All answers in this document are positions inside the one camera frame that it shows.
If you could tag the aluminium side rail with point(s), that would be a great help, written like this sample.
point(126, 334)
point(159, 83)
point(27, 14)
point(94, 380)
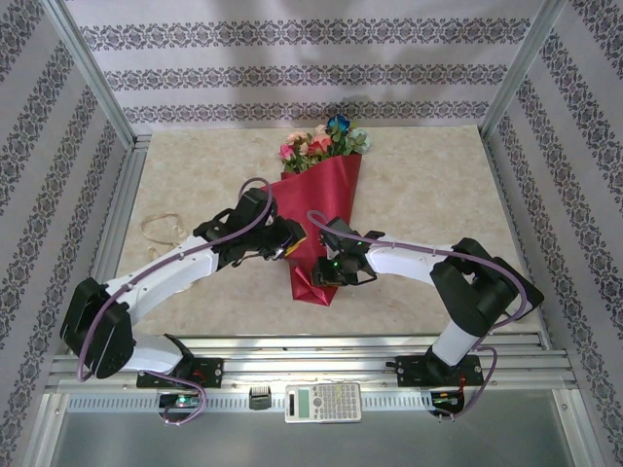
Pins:
point(126, 194)

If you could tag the coral artificial rose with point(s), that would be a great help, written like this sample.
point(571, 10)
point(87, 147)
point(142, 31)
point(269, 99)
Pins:
point(321, 145)

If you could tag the pale mint artificial rose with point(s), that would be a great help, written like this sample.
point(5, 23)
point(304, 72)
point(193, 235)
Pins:
point(361, 139)

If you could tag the peach artificial rose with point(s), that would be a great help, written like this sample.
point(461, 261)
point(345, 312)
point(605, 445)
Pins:
point(294, 137)
point(320, 130)

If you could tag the beige ribbon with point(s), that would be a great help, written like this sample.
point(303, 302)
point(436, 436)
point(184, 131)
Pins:
point(142, 224)

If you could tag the aluminium frame post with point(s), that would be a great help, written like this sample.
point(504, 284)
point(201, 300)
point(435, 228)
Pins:
point(521, 68)
point(96, 82)

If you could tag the aluminium mounting rails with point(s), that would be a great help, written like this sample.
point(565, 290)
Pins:
point(311, 362)

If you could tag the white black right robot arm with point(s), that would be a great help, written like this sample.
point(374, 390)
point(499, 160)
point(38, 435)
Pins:
point(404, 260)

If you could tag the dark red wrapping paper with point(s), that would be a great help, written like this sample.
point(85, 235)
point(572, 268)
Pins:
point(321, 194)

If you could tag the magenta artificial rose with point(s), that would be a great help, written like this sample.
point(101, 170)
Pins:
point(287, 152)

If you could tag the small circuit board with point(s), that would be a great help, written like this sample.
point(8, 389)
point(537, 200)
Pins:
point(445, 400)
point(181, 401)

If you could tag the black white handheld device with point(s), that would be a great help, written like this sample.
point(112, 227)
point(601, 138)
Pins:
point(535, 298)

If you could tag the grey scientific calculator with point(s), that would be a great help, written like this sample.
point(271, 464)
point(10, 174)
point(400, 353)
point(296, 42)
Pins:
point(331, 401)

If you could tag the small black clip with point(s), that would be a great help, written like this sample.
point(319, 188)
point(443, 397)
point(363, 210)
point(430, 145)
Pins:
point(259, 399)

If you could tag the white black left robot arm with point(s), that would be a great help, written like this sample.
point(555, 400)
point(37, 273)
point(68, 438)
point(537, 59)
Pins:
point(170, 272)

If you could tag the blue artificial rose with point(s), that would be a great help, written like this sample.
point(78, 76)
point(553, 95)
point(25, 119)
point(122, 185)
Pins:
point(337, 125)

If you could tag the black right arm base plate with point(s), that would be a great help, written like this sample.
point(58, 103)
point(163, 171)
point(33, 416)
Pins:
point(411, 372)

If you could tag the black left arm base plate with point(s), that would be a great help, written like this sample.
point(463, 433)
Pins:
point(212, 372)

